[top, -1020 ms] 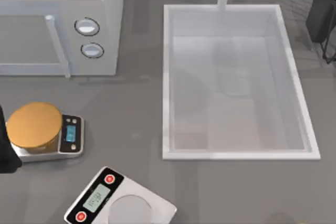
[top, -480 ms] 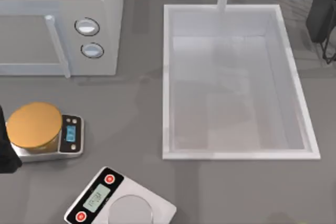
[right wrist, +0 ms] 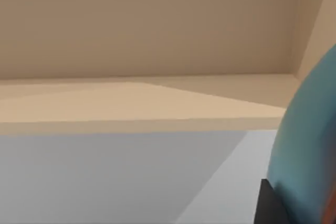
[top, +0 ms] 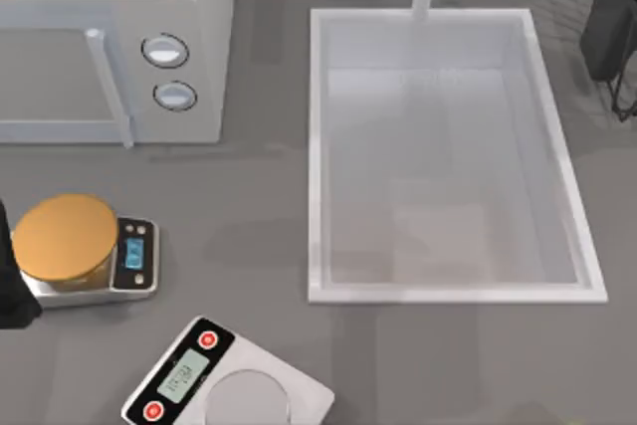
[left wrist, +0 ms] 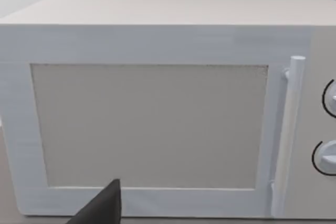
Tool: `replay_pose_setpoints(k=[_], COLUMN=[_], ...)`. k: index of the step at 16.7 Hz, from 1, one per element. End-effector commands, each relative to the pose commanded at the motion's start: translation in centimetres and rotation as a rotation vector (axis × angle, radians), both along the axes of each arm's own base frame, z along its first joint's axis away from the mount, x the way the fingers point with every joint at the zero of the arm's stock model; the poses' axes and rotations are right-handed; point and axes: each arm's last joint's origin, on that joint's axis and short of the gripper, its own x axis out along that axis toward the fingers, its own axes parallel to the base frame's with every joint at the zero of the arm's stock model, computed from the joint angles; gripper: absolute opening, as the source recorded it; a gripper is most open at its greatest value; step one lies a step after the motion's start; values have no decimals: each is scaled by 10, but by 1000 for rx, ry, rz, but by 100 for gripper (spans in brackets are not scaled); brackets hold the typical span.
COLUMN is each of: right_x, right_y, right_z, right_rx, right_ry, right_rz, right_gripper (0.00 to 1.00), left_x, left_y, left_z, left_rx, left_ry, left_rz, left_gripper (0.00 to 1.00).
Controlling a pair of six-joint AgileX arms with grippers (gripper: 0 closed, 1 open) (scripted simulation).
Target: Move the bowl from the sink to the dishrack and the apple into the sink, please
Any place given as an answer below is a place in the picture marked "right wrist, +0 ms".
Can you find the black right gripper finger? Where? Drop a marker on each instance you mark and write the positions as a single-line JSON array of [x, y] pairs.
[[266, 205]]

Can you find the teal bottle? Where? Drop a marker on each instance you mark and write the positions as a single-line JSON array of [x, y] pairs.
[[307, 140]]

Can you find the open wooden shelf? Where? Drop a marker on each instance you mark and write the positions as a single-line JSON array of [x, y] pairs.
[[147, 51]]

